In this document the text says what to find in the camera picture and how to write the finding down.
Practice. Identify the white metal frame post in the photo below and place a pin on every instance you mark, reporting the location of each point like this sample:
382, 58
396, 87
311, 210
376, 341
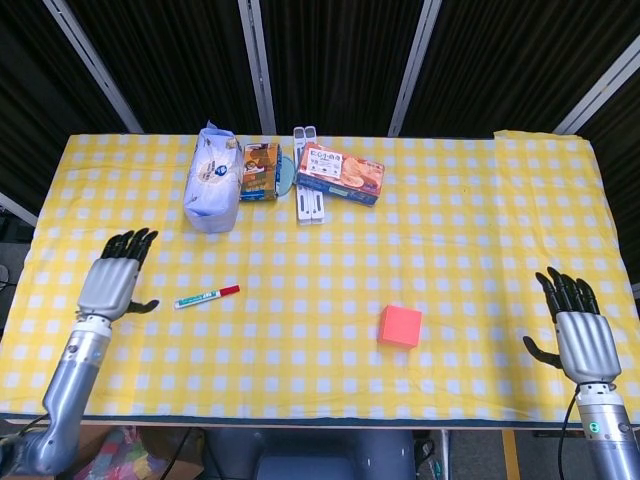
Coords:
415, 65
258, 65
17, 209
597, 90
95, 70

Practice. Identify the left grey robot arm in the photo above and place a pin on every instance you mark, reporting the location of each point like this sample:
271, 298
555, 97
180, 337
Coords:
75, 370

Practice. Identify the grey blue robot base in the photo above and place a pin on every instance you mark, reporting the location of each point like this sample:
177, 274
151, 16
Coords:
310, 455

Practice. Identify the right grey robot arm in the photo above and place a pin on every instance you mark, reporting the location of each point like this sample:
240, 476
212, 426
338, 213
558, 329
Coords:
610, 440

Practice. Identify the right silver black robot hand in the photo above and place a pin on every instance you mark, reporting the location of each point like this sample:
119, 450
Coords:
587, 345

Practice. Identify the teal round lid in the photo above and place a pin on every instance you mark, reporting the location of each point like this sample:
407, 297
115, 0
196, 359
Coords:
286, 175

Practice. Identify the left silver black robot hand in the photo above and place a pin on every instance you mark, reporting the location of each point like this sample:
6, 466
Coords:
110, 285

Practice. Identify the pale blue paper bag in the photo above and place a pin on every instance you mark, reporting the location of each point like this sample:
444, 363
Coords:
212, 190

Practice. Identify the white plastic strip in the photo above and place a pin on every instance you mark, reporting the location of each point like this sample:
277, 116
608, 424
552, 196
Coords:
318, 207
304, 207

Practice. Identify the white marker with red cap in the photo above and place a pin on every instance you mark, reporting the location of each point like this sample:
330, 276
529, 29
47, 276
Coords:
200, 299

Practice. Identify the pink cube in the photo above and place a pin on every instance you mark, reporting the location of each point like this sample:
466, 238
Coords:
400, 327

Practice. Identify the small orange blue carton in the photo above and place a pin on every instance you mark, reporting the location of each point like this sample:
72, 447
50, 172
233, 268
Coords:
260, 172

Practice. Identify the long orange blue biscuit box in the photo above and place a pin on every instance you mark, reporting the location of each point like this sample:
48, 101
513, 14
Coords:
340, 172

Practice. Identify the colourful patterned bag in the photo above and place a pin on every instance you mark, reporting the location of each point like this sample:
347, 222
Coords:
115, 455

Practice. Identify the yellow white checkered tablecloth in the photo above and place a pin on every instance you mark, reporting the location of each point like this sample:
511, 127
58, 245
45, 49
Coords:
320, 260

